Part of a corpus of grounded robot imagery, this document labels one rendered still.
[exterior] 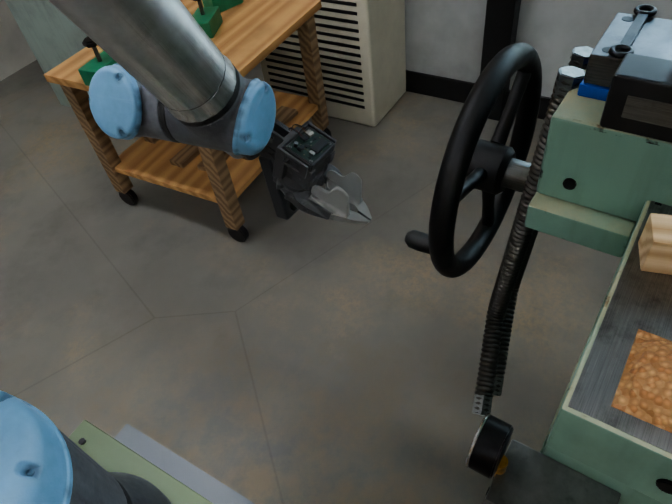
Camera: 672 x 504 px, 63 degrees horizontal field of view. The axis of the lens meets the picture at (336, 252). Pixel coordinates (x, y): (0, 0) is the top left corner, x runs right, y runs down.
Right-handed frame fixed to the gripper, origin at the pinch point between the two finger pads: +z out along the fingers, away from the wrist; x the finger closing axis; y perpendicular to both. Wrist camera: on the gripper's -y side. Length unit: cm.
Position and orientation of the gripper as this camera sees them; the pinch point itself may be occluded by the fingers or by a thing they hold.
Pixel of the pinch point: (361, 219)
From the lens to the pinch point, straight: 79.7
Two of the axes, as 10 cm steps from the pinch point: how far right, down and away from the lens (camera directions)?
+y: 2.0, -5.2, -8.3
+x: 5.6, -6.4, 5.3
